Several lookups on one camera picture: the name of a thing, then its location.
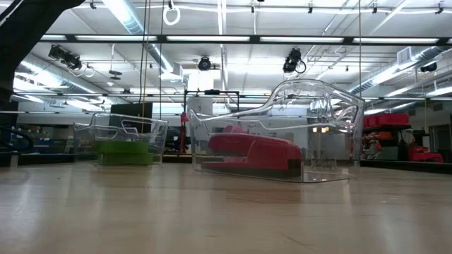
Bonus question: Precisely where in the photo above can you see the red stapler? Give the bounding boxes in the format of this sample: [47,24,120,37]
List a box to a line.
[201,133,304,179]

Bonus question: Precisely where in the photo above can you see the red upright pole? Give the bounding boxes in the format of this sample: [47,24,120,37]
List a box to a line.
[179,111,191,155]

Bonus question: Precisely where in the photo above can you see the black beam with light strips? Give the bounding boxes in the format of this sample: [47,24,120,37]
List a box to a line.
[38,33,452,45]

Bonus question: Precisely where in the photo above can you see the black monitor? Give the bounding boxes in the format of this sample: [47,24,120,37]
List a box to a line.
[109,102,154,135]

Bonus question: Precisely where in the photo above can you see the clear plastic bin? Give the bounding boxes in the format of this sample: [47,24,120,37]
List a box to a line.
[189,78,365,183]
[73,112,170,166]

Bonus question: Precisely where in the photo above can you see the red storage bin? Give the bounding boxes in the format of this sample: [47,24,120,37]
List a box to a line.
[363,112,411,128]

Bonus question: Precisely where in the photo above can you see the black ceiling spotlights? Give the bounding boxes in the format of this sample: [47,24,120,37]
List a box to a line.
[48,44,83,71]

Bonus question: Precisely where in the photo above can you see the red box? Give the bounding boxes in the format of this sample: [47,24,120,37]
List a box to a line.
[408,151,445,163]

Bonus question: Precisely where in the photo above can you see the black ceiling camera with cable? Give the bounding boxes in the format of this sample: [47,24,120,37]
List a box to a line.
[282,47,307,75]

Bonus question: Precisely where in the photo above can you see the white hanging ring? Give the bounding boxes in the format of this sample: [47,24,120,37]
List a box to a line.
[162,5,182,27]

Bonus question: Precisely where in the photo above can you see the black aluminium table frame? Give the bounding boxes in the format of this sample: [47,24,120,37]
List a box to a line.
[359,159,452,175]

